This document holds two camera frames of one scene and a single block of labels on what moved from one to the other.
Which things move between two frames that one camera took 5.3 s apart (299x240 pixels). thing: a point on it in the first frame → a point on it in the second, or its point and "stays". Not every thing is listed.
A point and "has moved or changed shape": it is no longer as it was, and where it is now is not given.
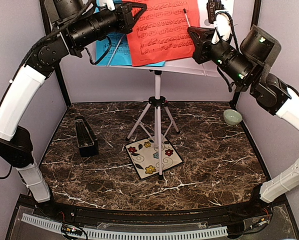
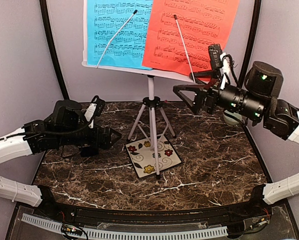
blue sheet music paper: (113, 50) has moved or changed shape
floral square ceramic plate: (142, 154) stays
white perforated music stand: (190, 66) → (152, 102)
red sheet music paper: (161, 33) has moved or changed shape
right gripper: (200, 53) → (201, 93)
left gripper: (128, 19) → (105, 143)
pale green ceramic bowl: (231, 117) stays
